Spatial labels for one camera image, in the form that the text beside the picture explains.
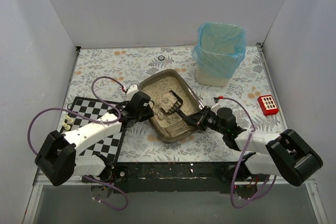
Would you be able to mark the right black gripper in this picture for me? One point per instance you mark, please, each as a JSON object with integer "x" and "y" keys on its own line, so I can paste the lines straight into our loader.
{"x": 200, "y": 118}

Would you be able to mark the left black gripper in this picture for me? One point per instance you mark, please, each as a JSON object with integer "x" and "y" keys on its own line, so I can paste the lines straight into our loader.
{"x": 146, "y": 107}

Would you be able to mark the black litter scoop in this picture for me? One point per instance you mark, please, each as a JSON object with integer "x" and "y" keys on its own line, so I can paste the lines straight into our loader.
{"x": 167, "y": 116}

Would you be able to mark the grey litter clump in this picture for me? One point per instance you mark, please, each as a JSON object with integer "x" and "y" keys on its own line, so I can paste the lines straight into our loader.
{"x": 167, "y": 101}

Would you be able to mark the brown plastic litter box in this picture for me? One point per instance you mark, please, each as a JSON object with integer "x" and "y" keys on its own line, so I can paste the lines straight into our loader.
{"x": 159, "y": 84}

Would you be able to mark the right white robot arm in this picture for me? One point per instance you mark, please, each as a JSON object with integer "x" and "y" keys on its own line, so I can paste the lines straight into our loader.
{"x": 283, "y": 154}

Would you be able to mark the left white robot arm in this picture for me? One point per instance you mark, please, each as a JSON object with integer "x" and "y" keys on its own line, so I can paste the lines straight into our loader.
{"x": 60, "y": 157}

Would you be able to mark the beige trash bin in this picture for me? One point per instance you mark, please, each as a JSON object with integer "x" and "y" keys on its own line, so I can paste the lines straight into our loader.
{"x": 210, "y": 80}

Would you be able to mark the floral table mat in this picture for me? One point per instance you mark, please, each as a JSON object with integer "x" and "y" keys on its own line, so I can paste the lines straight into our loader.
{"x": 102, "y": 71}

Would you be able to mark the red toy block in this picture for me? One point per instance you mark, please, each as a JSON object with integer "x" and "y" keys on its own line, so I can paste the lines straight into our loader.
{"x": 268, "y": 105}

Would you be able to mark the blue plastic bin liner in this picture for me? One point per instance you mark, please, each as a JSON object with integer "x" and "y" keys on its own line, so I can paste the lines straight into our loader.
{"x": 220, "y": 49}

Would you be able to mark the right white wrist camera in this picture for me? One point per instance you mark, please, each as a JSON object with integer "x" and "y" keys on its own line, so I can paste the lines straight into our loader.
{"x": 216, "y": 106}

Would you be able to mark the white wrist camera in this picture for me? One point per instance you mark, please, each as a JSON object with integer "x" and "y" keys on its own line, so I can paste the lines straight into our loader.
{"x": 130, "y": 91}
{"x": 216, "y": 106}

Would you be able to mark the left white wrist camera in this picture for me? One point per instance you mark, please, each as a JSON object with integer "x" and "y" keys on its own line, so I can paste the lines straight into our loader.
{"x": 130, "y": 91}

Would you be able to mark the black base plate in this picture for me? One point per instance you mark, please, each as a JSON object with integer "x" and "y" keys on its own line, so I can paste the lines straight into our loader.
{"x": 170, "y": 176}

